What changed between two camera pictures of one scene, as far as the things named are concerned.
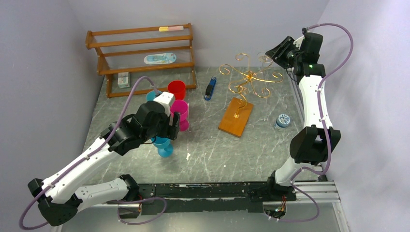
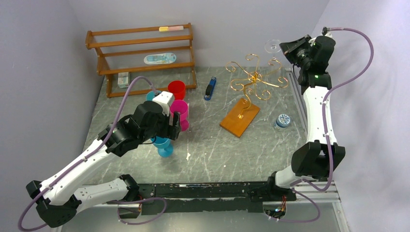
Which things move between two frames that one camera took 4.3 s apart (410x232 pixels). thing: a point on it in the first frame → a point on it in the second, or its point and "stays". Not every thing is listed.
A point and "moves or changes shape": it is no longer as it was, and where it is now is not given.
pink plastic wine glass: [181, 106] stays
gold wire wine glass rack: [237, 115] moves or changes shape
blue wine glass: [165, 146] stays
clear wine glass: [263, 58] → [272, 46]
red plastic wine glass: [178, 87] stays
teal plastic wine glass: [152, 94] stays
